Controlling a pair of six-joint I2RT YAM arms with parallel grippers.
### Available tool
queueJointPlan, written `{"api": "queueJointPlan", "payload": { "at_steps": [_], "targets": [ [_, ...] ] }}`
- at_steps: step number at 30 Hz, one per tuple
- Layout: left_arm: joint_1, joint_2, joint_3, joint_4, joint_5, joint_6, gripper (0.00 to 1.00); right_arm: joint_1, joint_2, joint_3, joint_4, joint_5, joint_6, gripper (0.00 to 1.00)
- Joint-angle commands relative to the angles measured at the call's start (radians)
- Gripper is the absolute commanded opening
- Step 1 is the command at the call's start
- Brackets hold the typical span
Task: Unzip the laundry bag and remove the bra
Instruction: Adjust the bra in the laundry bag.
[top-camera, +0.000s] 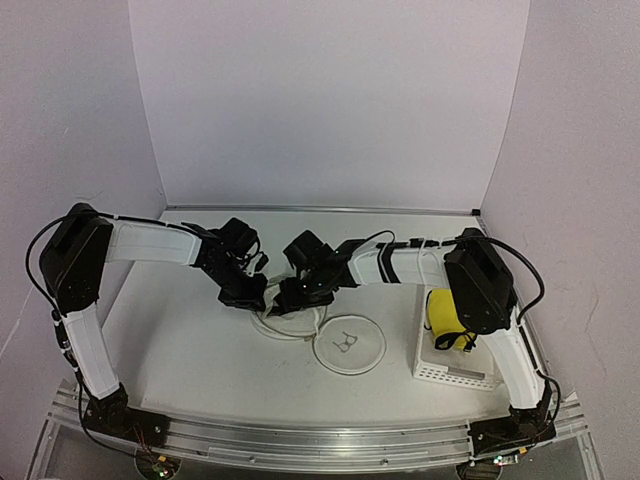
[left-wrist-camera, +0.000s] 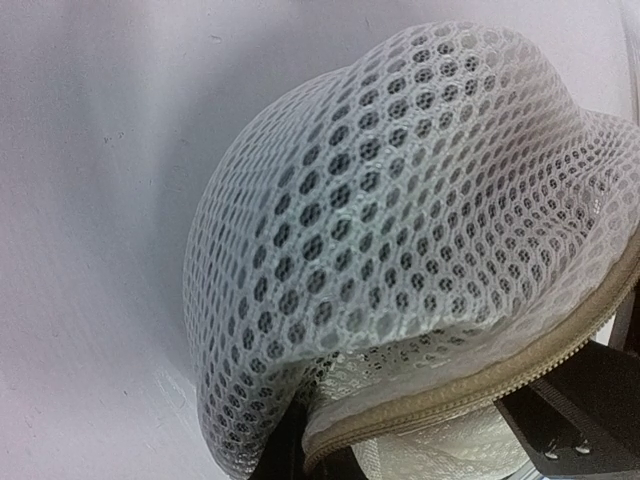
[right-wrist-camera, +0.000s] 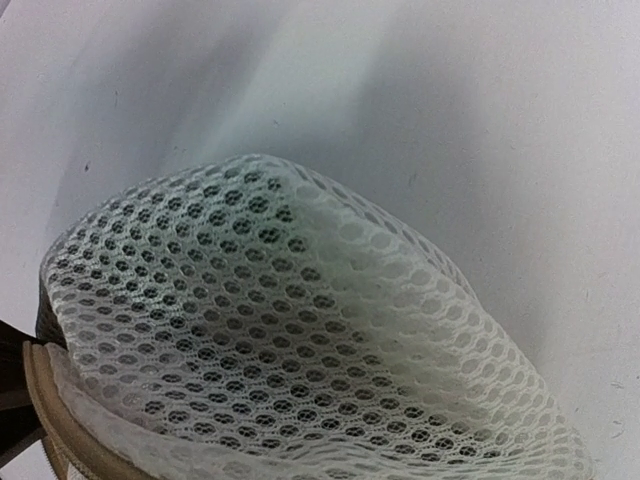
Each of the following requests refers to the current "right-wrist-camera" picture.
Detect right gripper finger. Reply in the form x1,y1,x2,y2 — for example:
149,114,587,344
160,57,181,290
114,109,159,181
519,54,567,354
0,321,46,460

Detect white mesh laundry bag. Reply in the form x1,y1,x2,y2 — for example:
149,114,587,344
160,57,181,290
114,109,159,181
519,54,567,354
23,155,594,479

